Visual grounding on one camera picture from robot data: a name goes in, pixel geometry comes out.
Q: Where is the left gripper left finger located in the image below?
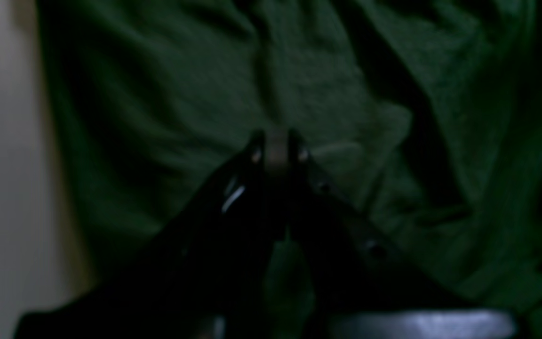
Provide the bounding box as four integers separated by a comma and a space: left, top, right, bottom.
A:
15, 131, 289, 339

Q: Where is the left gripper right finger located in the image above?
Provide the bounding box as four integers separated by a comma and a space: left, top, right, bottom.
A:
288, 129, 521, 339

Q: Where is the dark green t-shirt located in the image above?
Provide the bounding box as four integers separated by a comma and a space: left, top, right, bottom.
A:
36, 0, 542, 339

